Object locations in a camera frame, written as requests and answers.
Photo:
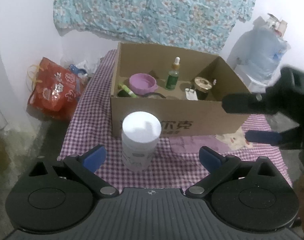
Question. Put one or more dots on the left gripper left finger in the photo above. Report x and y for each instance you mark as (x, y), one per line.
(84, 167)

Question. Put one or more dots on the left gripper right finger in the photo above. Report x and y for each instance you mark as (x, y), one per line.
(220, 168)

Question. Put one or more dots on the white plastic bottle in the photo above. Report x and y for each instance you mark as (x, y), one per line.
(140, 136)

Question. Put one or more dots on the green tube in box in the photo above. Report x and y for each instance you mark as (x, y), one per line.
(125, 91)

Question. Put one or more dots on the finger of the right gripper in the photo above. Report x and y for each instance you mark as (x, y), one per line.
(243, 103)
(263, 137)

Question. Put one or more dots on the purple checkered tablecloth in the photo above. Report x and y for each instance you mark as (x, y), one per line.
(175, 162)

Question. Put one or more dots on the white power adapter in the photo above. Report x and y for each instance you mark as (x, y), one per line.
(191, 94)

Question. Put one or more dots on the green dropper bottle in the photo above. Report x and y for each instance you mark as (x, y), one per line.
(173, 74)

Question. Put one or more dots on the brown cardboard box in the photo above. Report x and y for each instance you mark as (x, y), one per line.
(178, 116)

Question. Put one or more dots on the purple plastic bowl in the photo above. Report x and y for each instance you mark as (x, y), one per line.
(142, 84)

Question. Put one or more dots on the blue water jug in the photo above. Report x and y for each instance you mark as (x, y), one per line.
(259, 51)

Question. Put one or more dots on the clear plastic bag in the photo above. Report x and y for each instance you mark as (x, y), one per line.
(82, 68)

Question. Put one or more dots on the red gift bag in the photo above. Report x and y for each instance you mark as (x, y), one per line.
(56, 90)

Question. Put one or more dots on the floral blue curtain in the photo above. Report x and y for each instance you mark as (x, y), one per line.
(202, 25)

